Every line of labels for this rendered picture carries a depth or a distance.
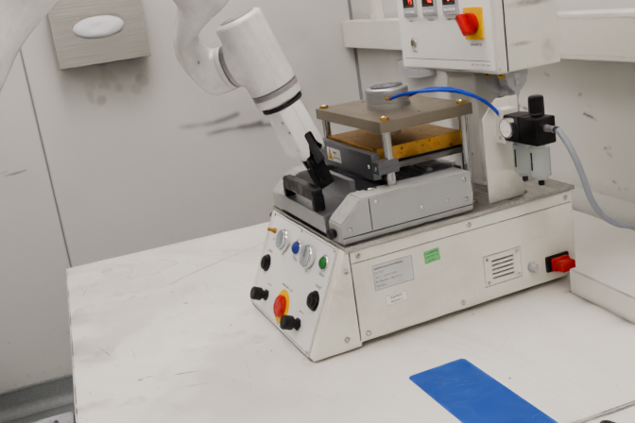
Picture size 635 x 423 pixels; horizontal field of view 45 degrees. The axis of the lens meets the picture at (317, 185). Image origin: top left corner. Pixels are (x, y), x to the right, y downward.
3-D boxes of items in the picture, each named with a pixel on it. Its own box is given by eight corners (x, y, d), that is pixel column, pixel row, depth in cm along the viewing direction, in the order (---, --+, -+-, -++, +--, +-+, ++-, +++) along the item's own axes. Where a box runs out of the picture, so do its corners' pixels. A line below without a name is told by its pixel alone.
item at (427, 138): (406, 138, 154) (401, 92, 152) (469, 153, 134) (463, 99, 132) (329, 156, 148) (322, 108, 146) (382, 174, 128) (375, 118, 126)
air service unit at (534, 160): (514, 172, 135) (507, 90, 131) (571, 186, 122) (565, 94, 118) (489, 178, 133) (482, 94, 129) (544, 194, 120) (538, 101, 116)
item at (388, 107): (427, 129, 159) (420, 68, 156) (521, 149, 131) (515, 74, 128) (321, 154, 151) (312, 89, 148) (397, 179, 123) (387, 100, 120)
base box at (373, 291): (472, 235, 173) (465, 161, 169) (591, 282, 139) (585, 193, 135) (249, 299, 154) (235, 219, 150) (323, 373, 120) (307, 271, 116)
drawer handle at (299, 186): (294, 194, 143) (291, 173, 142) (326, 210, 130) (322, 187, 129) (284, 195, 143) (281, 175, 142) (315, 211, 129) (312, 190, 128)
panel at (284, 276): (252, 300, 152) (276, 211, 151) (309, 357, 125) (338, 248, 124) (243, 299, 151) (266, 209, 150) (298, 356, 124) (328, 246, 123)
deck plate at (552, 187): (466, 160, 169) (465, 157, 169) (574, 189, 138) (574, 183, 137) (272, 209, 153) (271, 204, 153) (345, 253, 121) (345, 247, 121)
